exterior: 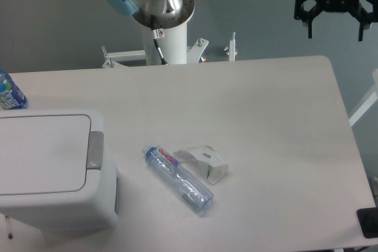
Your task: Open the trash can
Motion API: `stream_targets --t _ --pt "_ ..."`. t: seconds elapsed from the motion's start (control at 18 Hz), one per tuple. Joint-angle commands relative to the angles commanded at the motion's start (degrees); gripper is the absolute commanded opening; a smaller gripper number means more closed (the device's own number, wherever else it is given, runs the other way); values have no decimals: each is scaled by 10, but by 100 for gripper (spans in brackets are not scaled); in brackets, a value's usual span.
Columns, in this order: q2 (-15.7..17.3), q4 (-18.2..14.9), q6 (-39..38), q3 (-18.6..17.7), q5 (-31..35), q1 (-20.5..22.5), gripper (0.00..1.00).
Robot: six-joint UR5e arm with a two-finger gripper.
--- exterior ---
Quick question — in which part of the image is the crumpled white paper wrapper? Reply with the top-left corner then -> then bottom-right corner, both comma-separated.
173,145 -> 229,185

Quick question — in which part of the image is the clear empty plastic bottle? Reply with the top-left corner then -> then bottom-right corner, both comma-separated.
142,145 -> 214,214

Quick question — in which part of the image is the white frame at right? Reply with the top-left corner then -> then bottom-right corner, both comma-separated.
348,69 -> 377,126

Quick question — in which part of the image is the white push-button trash can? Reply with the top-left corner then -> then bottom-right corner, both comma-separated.
1,109 -> 119,232

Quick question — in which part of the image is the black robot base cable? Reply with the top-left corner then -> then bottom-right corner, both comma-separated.
149,14 -> 168,66

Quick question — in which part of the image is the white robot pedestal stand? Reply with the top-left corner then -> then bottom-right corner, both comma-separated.
101,4 -> 239,68

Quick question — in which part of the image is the black device at table edge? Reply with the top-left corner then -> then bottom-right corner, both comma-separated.
357,207 -> 378,239

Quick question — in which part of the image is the blue labelled water bottle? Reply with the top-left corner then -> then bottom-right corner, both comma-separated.
1,70 -> 28,110

